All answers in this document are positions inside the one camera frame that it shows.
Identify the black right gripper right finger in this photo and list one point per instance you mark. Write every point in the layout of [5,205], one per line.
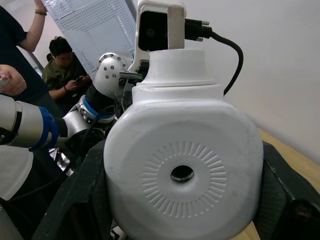
[287,200]

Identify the seated person in green shirt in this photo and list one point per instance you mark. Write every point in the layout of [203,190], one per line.
[60,72]

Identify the standing person's bare hand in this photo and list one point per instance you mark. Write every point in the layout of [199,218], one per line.
[13,80]

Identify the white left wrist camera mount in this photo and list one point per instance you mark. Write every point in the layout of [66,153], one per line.
[176,22]

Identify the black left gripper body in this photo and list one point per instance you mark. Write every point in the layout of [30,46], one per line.
[125,97]

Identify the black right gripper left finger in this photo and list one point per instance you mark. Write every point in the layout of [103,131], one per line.
[75,190]

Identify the standing person in dark shirt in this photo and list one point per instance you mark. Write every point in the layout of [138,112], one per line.
[15,50]

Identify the black mobile phone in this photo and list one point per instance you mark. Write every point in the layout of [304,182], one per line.
[79,78]

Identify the white translucent plastic object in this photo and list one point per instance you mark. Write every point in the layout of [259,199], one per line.
[13,172]

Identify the white perforated metal panel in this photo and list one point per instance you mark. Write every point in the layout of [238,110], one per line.
[97,27]

